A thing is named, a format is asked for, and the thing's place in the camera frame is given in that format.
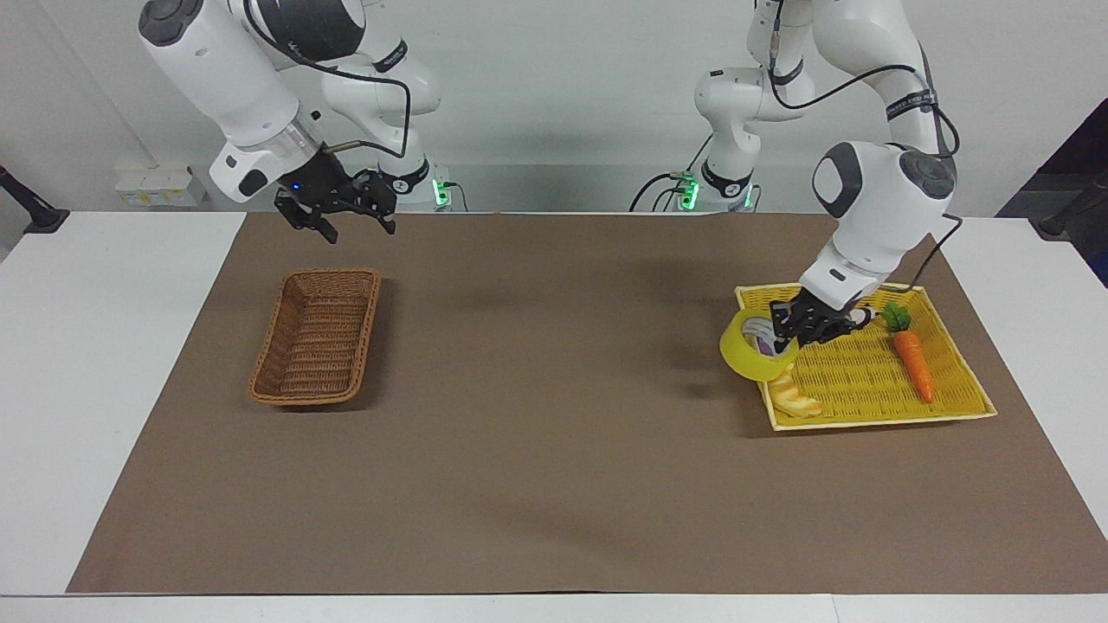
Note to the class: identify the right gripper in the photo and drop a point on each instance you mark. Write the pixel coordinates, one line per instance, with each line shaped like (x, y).
(318, 182)

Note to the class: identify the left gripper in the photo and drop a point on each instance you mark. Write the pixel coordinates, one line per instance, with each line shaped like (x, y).
(821, 307)

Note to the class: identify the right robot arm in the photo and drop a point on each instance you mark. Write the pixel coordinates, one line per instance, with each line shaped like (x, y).
(225, 78)

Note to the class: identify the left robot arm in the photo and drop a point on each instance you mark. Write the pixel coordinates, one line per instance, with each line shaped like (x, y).
(874, 208)

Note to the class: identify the yellow woven basket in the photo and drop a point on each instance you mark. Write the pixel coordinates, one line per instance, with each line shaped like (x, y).
(866, 381)

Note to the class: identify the brown wicker basket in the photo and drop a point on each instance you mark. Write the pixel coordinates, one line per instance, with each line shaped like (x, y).
(316, 342)

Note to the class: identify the purple white toy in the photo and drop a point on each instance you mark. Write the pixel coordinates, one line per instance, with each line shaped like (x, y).
(765, 346)

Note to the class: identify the toy bread loaf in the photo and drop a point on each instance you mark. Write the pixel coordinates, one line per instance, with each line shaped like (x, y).
(796, 400)

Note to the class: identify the orange toy carrot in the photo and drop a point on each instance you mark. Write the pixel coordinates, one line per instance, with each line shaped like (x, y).
(913, 359)

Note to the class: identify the white socket box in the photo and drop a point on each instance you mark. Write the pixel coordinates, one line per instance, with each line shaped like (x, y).
(160, 186)

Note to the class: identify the black stand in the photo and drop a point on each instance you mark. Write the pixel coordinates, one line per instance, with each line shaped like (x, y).
(1069, 212)
(35, 212)

